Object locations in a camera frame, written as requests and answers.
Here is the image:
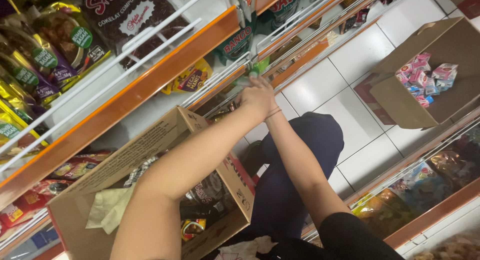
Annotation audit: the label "person's left hand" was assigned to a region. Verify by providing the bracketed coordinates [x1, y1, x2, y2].
[236, 87, 265, 117]

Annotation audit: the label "person's right hand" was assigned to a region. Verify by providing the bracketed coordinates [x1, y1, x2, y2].
[255, 77, 281, 119]

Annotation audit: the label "green capped bottle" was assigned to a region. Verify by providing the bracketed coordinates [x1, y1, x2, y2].
[236, 57, 271, 89]

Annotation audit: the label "green sauce pouch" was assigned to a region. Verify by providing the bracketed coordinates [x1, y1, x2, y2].
[212, 12, 259, 66]

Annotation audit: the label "yellow sauce pouch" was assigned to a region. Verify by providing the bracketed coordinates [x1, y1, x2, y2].
[161, 58, 214, 95]

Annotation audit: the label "person's dark blue trousers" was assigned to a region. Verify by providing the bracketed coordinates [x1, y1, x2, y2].
[229, 111, 345, 249]

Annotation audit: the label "dark packets in carton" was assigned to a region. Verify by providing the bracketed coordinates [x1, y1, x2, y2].
[179, 171, 238, 230]

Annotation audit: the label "orange white shop shelf rack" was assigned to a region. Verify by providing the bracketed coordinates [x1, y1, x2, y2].
[0, 0, 417, 260]

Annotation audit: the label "clear bag of chocolate sprinkles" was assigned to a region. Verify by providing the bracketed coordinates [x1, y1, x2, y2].
[80, 0, 192, 70]

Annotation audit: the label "pile of pink snack packets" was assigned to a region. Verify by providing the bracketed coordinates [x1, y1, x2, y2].
[395, 52, 459, 109]

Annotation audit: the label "open cardboard box pink packets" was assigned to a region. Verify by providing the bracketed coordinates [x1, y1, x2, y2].
[369, 17, 480, 130]

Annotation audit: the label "yellow red snack packet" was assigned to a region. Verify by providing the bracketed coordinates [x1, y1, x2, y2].
[181, 218, 207, 242]

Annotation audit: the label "white crumpled cloth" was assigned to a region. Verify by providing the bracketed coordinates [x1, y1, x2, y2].
[214, 235, 278, 260]

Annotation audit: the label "open cardboard box of packets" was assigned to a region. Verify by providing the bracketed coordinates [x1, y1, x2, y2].
[47, 106, 256, 260]

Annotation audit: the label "person's black sleeve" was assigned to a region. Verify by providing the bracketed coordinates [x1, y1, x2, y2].
[262, 212, 406, 260]

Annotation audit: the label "orange shelf with snack bags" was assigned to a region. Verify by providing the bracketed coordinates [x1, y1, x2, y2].
[300, 109, 480, 260]

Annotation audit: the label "beige crumpled paper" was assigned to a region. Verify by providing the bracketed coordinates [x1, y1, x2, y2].
[85, 186, 136, 235]

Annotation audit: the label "row of purple gold packets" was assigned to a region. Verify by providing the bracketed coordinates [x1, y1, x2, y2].
[0, 1, 112, 155]

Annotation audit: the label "row of red seasoning packets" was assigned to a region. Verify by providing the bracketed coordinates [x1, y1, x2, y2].
[0, 150, 113, 241]

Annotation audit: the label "thin red wrist bracelet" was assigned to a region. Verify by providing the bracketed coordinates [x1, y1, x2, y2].
[264, 106, 282, 121]

